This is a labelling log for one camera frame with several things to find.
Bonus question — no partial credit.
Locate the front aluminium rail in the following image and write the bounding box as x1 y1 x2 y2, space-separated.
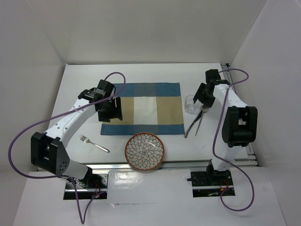
36 158 259 172

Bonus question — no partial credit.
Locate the clear drinking glass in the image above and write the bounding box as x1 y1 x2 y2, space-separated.
184 95 200 115

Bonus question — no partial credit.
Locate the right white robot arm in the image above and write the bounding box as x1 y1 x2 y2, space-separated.
193 80 258 185

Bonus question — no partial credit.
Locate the aluminium rail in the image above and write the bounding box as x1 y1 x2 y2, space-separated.
221 64 255 161
36 158 259 172

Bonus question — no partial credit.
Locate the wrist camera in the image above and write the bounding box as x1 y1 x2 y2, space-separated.
97 80 116 96
205 69 221 83

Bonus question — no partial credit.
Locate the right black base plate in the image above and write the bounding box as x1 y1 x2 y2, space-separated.
186 171 236 198

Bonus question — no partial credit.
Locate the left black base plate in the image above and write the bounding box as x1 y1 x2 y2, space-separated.
63 171 109 200

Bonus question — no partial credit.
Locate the blue beige cloth placemat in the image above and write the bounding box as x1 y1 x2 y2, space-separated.
100 82 184 136

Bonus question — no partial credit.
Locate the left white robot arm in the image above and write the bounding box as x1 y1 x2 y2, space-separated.
31 88 122 188

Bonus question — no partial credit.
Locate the right aluminium rail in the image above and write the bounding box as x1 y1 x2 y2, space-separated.
221 64 255 161

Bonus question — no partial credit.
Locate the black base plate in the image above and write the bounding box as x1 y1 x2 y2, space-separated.
63 171 109 200
186 171 236 198

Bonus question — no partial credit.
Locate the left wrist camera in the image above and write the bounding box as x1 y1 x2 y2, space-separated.
97 80 116 96

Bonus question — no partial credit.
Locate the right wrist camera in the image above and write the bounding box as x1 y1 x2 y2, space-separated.
205 69 221 83

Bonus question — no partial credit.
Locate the floral patterned brown-rim plate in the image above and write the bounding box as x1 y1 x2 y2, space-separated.
124 132 165 164

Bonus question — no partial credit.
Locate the purple cable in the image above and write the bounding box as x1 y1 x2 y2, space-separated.
212 68 256 211
8 72 127 225

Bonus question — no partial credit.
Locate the silver fork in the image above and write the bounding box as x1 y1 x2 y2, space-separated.
79 135 110 153

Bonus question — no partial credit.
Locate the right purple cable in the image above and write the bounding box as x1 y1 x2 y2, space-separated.
212 68 256 211

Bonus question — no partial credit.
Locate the silver table knife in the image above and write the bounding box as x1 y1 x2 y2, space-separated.
183 106 204 138

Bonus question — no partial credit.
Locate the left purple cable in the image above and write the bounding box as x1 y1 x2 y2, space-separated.
8 72 127 225

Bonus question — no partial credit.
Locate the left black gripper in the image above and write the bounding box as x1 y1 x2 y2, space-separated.
97 97 122 122

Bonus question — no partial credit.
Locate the silver spoon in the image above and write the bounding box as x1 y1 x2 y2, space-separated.
195 106 209 136

